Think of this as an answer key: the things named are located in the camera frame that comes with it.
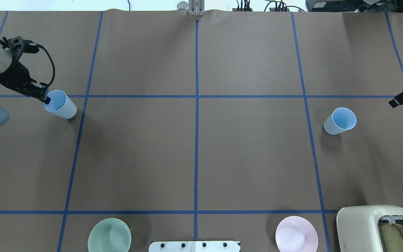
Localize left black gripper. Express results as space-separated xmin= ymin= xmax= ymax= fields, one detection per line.
xmin=0 ymin=62 xmax=51 ymax=105

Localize light blue cup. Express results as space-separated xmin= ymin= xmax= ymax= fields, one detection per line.
xmin=43 ymin=90 xmax=77 ymax=119
xmin=323 ymin=107 xmax=357 ymax=135

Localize toast slice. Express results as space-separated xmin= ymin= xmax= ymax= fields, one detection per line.
xmin=380 ymin=223 xmax=403 ymax=252

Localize cream toaster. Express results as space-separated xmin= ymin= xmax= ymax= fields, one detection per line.
xmin=336 ymin=205 xmax=403 ymax=252

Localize green plastic bowl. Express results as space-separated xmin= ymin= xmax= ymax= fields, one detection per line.
xmin=87 ymin=218 xmax=132 ymax=252

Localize pink plastic bowl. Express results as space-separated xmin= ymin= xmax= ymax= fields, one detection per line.
xmin=275 ymin=216 xmax=318 ymax=252

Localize aluminium frame post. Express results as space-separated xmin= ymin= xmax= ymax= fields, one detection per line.
xmin=188 ymin=0 xmax=206 ymax=16

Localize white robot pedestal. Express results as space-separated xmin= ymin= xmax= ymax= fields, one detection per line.
xmin=148 ymin=240 xmax=241 ymax=252

